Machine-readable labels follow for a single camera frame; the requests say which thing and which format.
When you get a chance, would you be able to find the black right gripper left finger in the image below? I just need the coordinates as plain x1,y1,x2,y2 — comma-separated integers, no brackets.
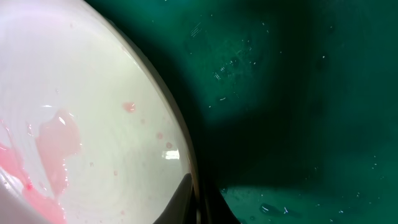
154,173,196,224

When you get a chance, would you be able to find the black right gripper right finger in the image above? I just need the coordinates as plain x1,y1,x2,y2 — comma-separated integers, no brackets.
200,184,240,224

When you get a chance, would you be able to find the white plate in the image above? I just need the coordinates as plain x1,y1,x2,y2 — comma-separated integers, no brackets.
1,1,198,223

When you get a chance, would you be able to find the teal serving tray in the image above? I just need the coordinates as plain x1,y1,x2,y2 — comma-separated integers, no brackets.
90,0,397,223

